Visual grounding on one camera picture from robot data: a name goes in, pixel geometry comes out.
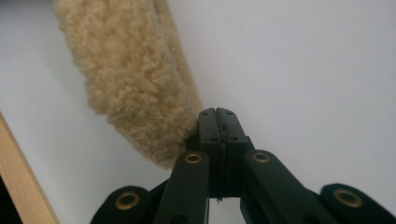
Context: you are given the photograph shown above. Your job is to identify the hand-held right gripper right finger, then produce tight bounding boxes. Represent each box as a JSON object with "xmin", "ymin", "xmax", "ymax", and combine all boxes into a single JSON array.
[{"xmin": 216, "ymin": 107, "xmax": 255, "ymax": 200}]

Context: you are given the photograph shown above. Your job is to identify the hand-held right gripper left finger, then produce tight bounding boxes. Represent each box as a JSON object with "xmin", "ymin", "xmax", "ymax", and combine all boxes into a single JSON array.
[{"xmin": 186, "ymin": 107, "xmax": 223, "ymax": 200}]

